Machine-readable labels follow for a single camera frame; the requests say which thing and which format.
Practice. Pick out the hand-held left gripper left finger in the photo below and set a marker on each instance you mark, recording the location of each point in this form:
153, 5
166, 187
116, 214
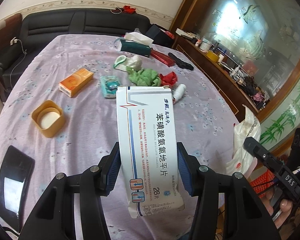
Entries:
113, 168

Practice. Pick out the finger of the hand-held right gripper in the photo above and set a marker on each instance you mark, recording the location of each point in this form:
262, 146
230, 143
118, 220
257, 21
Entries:
261, 153

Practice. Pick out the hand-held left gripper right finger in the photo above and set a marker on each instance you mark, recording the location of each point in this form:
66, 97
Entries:
184, 168

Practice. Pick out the white plastic bag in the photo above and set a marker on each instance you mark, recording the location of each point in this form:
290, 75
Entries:
243, 135

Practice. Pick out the red plastic basket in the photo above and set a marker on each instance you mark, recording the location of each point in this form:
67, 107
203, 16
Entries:
261, 182

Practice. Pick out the white medicine box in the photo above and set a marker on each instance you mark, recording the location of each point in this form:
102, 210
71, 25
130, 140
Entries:
150, 130

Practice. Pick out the teal cartoon tissue packet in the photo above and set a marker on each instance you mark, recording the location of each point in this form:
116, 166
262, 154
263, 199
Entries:
110, 87

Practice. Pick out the person's right hand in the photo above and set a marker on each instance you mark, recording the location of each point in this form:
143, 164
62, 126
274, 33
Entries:
286, 204

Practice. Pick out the bamboo painted glass panel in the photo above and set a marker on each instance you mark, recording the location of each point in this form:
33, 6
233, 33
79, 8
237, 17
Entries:
287, 115

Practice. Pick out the pink cloth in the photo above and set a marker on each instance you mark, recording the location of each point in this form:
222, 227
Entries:
258, 97

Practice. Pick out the black handbag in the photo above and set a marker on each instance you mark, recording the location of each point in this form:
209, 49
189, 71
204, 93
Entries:
250, 86

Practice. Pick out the yellow square plastic container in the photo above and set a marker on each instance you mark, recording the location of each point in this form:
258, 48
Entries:
57, 128

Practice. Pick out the small white plastic bottle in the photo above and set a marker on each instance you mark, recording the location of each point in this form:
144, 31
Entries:
179, 92

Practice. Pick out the wooden cabinet with mirror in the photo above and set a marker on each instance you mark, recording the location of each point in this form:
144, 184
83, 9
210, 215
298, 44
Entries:
215, 75

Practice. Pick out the crumpled red wrapper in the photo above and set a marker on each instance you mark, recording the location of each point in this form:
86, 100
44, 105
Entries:
168, 78

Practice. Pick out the orange cardboard box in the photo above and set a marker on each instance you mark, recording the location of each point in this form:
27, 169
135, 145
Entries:
76, 81

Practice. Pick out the green knitted cloth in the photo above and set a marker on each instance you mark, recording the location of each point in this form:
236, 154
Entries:
145, 76

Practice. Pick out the black smartphone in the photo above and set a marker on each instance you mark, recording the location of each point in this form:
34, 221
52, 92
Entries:
15, 165

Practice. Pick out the white mask with green rim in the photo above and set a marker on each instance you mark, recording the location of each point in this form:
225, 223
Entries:
120, 63

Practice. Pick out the crumpled white tissue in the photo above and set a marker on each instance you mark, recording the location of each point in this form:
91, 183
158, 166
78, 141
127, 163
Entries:
135, 62

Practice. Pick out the red zip pouch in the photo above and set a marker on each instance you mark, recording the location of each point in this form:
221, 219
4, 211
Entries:
162, 57

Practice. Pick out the white jar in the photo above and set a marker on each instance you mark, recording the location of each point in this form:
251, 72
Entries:
205, 44

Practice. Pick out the dark green tissue box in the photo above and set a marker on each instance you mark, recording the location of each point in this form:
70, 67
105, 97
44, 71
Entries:
135, 46

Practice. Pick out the black paper bag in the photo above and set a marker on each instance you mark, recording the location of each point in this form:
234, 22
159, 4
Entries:
158, 35

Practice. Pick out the flat white box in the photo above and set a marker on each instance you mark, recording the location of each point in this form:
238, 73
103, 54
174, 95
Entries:
182, 32

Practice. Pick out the black sofa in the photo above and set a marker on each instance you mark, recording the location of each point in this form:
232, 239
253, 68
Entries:
65, 22

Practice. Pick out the red cloth item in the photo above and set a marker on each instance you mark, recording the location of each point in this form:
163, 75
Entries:
128, 9

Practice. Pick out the white charger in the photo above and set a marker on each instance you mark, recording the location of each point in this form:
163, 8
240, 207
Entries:
14, 41

